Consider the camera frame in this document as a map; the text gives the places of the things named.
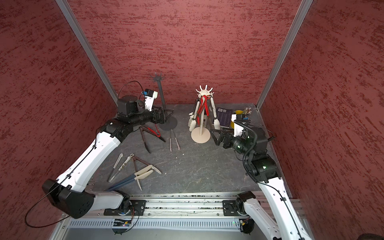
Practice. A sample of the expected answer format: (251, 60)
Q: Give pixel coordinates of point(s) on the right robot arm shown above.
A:
(252, 143)

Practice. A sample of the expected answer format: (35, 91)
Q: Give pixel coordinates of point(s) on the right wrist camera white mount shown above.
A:
(238, 129)

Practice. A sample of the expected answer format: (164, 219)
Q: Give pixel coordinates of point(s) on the small red silicone tongs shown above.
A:
(203, 106)

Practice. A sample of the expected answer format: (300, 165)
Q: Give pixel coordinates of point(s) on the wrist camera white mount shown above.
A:
(238, 129)
(150, 96)

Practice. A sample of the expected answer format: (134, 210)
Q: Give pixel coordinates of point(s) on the bundle of pencils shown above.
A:
(247, 111)

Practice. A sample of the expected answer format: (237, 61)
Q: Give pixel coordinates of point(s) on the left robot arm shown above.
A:
(68, 191)

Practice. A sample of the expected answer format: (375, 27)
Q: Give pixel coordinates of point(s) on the cream blue handled tongs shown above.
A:
(140, 175)

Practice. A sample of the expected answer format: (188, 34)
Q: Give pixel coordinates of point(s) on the aluminium corner post right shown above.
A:
(290, 37)

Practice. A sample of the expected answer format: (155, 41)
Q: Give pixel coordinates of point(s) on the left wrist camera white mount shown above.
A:
(150, 96)

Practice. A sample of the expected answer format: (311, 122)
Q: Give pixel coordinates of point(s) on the cream utensil rack stand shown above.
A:
(201, 134)

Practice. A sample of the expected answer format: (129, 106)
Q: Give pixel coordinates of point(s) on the dark grey utensil rack stand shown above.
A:
(171, 122)

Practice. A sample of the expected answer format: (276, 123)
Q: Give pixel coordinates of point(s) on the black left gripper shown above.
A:
(162, 119)

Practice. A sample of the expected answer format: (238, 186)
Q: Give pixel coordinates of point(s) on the purple book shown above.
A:
(225, 117)

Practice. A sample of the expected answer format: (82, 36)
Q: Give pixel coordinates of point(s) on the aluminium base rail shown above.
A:
(191, 212)

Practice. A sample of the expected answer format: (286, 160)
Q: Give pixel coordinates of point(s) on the aluminium corner post left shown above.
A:
(79, 33)

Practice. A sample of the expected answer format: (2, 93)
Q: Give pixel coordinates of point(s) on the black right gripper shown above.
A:
(229, 134)

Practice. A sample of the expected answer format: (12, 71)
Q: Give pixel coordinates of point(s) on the yellow metal pencil bucket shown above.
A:
(237, 115)

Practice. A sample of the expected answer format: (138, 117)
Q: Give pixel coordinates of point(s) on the aluminium corner post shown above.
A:
(79, 33)
(290, 37)

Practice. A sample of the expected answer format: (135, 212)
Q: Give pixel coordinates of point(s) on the scalloped steel serving tongs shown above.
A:
(193, 116)

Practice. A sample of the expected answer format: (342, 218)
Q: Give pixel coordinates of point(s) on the red looped long steel tongs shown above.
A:
(202, 117)

